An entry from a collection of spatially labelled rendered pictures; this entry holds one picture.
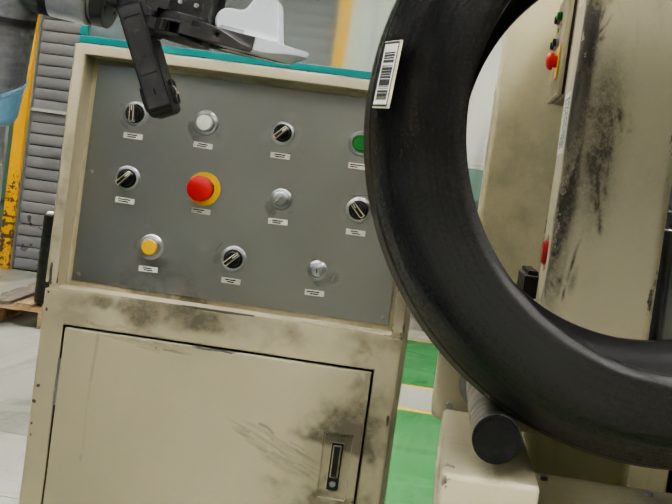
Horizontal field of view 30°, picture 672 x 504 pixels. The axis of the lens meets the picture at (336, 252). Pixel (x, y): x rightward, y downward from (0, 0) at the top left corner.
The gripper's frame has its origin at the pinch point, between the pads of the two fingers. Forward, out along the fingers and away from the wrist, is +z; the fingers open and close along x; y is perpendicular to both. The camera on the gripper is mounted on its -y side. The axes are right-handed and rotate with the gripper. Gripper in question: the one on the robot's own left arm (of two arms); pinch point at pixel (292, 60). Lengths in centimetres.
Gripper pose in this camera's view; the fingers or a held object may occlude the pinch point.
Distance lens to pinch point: 122.7
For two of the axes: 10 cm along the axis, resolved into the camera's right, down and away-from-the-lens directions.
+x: 0.9, -0.4, 10.0
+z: 9.6, 2.5, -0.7
